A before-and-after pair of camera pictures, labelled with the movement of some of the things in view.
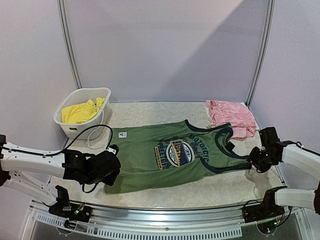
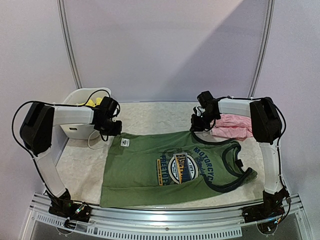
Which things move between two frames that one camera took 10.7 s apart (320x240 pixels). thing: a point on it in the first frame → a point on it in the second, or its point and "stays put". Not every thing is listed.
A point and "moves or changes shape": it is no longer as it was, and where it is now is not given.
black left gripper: [110, 180] → [117, 131]
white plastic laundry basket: [81, 108] stays put
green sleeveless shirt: [171, 152] moves or changes shape
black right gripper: [253, 157] → [198, 124]
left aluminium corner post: [61, 8] stays put
